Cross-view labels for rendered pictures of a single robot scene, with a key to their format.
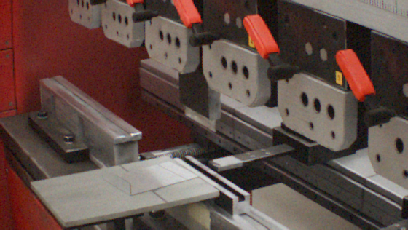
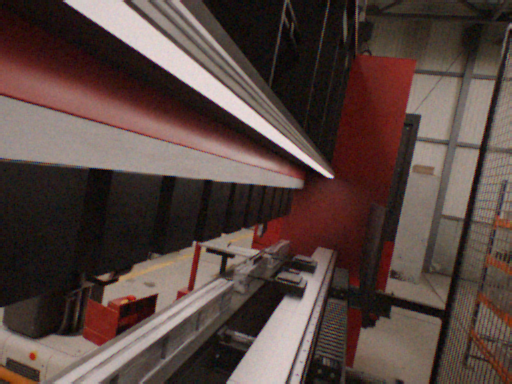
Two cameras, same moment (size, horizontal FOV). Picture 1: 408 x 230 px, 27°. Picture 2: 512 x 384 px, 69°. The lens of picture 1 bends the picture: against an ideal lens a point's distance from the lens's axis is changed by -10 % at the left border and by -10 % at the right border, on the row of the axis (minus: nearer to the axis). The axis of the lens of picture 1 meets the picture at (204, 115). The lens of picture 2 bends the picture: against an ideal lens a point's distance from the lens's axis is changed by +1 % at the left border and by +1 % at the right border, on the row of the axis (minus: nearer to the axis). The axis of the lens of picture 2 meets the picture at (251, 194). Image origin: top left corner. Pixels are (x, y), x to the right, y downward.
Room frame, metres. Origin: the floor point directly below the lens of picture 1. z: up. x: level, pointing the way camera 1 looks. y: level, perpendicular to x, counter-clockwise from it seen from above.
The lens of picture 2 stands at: (0.06, -1.13, 1.37)
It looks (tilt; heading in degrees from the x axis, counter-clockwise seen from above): 3 degrees down; 43
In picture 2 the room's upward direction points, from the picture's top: 11 degrees clockwise
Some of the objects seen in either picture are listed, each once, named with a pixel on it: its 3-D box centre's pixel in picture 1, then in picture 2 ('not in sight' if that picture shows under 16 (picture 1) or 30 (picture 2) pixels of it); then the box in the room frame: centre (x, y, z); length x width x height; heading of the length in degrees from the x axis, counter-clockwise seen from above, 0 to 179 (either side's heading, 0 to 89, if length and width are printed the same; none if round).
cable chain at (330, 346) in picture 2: not in sight; (332, 331); (0.91, -0.70, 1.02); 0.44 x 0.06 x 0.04; 28
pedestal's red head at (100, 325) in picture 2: not in sight; (121, 314); (0.81, 0.11, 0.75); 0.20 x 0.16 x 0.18; 16
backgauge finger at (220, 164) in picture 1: (280, 145); (289, 259); (1.49, -0.13, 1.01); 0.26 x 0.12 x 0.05; 118
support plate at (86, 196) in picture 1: (118, 190); (229, 247); (1.34, 0.14, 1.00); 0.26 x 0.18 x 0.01; 118
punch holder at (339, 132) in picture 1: (336, 69); (244, 203); (1.08, -0.16, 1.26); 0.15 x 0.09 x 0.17; 28
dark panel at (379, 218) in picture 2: not in sight; (369, 247); (1.86, -0.34, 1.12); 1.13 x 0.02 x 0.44; 28
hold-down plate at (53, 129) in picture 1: (55, 135); not in sight; (1.92, 0.34, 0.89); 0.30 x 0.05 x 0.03; 28
